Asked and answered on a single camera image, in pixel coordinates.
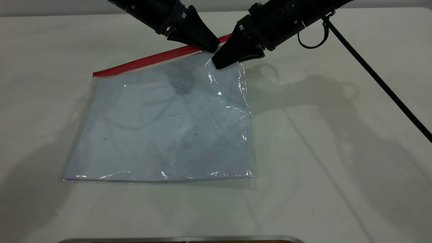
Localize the black braided cable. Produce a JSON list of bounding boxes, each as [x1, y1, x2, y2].
[[309, 0, 432, 143]]

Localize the thin black looped cable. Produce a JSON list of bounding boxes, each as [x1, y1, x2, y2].
[[297, 11, 335, 50]]

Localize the transparent zip bag red zipper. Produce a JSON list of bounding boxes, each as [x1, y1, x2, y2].
[[62, 34, 259, 189]]

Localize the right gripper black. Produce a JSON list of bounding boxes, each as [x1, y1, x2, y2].
[[211, 2, 306, 70]]

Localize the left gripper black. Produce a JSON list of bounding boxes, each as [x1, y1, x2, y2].
[[155, 0, 221, 53]]

